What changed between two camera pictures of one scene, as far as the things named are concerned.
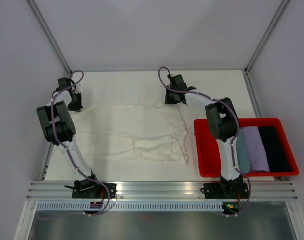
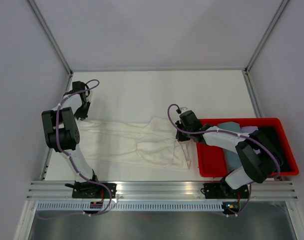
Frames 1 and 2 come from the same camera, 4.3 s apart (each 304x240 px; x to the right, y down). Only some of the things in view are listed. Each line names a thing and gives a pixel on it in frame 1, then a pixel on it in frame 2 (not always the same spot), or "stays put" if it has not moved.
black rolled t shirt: [277, 157] stays put
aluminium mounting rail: [258, 190] stays put
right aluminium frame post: [282, 6] stays put
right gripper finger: [182, 98] to [194, 138]
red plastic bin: [207, 152] stays put
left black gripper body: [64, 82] to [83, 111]
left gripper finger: [78, 105] to [85, 112]
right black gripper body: [169, 86] to [186, 128]
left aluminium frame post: [40, 18] stays put
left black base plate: [86, 188] stays put
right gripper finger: [171, 97] to [180, 135]
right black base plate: [216, 191] stays put
